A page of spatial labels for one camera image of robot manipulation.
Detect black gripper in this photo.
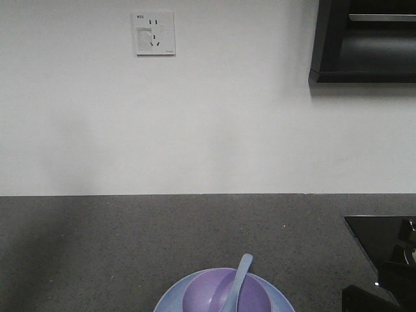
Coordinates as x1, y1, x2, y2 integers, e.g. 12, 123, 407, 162
342, 261, 415, 312

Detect light blue plastic spoon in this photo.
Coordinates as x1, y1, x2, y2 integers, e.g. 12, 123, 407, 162
209, 253, 254, 311

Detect purple plastic bowl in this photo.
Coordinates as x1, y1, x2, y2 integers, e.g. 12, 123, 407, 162
183, 268, 272, 312

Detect blue plastic plate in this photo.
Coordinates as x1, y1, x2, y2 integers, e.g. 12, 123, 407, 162
155, 269, 294, 311

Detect black gas stove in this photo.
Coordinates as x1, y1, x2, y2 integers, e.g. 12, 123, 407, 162
345, 216, 415, 273

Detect right white wall socket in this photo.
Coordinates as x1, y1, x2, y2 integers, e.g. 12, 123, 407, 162
131, 10, 176, 57

